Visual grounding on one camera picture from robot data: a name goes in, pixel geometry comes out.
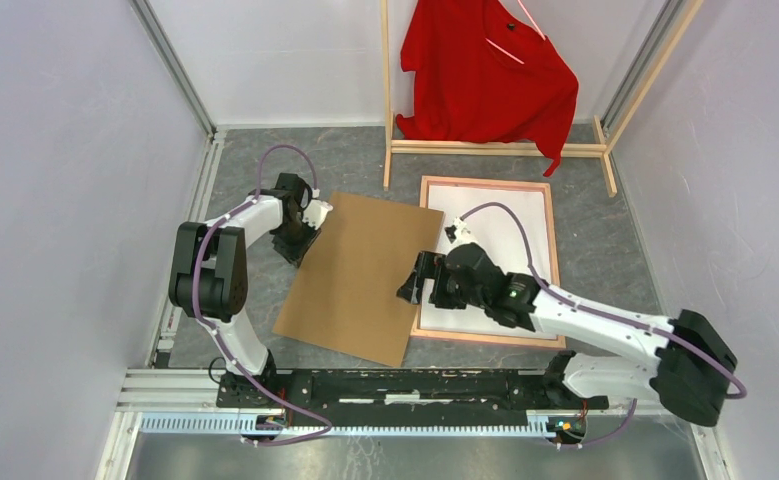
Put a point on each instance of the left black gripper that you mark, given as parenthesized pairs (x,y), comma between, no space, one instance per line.
(294,255)

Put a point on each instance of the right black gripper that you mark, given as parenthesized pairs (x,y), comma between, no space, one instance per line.
(429,266)

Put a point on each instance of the brown cardboard backing board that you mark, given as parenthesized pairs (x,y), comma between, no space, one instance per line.
(343,297)

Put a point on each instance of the pink wooden picture frame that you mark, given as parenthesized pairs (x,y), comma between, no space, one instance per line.
(560,341)

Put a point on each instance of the coastal landscape photo board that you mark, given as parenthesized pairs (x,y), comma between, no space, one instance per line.
(502,239)

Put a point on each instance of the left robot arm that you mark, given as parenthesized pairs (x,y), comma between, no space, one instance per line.
(209,278)

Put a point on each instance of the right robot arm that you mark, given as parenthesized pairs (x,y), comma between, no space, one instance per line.
(681,362)

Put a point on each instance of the red t-shirt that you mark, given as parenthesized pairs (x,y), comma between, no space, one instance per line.
(463,92)

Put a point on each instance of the wooden clothes rack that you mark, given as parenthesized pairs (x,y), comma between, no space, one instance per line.
(663,37)

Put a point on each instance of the pink clothes hanger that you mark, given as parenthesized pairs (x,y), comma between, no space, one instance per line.
(511,32)

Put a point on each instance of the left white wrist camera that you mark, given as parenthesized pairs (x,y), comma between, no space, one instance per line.
(316,211)

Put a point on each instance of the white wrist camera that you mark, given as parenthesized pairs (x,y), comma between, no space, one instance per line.
(316,211)
(458,233)

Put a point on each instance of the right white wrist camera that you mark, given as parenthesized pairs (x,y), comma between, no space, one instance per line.
(458,233)

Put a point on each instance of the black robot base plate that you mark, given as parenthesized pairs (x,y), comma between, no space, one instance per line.
(403,397)

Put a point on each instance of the aluminium rail frame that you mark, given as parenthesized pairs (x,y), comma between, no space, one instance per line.
(646,444)

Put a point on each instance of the white slotted cable duct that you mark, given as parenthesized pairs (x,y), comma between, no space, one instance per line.
(247,424)

